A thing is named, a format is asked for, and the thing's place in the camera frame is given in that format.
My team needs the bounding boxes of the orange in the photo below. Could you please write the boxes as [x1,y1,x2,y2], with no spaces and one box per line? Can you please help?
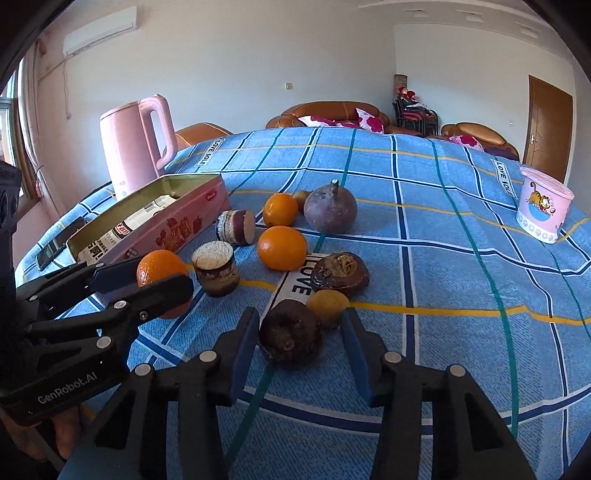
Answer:
[256,226,308,272]
[136,249,192,320]
[263,193,298,227]

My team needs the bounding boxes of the white-lidded dark jar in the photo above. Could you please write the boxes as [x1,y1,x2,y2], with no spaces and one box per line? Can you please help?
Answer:
[191,240,239,298]

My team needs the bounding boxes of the dark brown round fruit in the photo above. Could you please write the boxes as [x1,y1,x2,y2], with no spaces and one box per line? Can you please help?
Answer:
[259,299,324,370]

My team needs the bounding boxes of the small yellow-brown fruit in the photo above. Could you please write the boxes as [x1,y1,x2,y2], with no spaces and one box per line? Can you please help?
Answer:
[305,290,349,329]

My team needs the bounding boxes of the orange front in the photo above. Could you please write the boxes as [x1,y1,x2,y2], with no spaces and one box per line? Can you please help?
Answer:
[256,226,308,272]

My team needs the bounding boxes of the brown wrinkled fruit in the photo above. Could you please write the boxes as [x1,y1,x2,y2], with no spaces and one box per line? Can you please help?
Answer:
[311,252,370,298]

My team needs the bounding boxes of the small tan fruit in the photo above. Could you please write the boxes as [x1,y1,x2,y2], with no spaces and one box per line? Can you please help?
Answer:
[293,190,311,214]

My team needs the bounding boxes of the left hand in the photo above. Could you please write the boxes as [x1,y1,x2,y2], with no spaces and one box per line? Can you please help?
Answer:
[0,405,86,462]

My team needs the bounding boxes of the pink metal tin box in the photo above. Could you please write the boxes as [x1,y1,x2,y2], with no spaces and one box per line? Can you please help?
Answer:
[67,174,229,265]

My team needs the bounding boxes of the pink electric kettle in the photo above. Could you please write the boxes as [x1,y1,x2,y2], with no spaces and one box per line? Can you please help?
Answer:
[99,94,178,200]

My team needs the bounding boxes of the small jar on side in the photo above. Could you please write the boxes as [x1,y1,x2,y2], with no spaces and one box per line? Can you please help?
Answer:
[215,209,256,246]

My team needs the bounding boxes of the blue plaid tablecloth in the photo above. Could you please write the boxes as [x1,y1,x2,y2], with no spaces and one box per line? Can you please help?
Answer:
[13,126,591,480]

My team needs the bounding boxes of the brown leather chair left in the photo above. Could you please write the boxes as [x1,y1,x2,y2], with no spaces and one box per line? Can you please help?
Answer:
[175,122,231,150]

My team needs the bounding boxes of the large purple round fruit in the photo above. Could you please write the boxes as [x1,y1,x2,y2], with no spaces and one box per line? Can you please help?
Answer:
[304,179,358,234]

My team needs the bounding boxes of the white air conditioner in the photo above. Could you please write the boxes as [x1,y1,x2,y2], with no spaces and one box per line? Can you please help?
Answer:
[63,6,138,58]

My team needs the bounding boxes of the pink Garfield cup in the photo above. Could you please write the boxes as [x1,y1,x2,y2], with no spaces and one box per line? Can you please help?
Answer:
[516,165,575,244]

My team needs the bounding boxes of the brown leather sofa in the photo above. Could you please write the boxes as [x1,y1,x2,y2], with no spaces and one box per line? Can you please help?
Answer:
[266,101,422,137]

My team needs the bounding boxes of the brown leather armchair right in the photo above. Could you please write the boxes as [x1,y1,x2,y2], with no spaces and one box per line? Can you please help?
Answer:
[425,122,520,161]

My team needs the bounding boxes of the pink flower pillow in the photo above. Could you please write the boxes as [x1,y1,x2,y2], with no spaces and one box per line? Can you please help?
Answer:
[356,108,386,134]

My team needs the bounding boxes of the brown wooden door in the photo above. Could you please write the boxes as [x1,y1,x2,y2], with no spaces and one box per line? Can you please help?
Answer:
[524,76,573,182]

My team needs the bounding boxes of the stacked dark chairs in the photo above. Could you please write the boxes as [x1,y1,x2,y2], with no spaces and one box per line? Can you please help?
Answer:
[393,87,439,136]

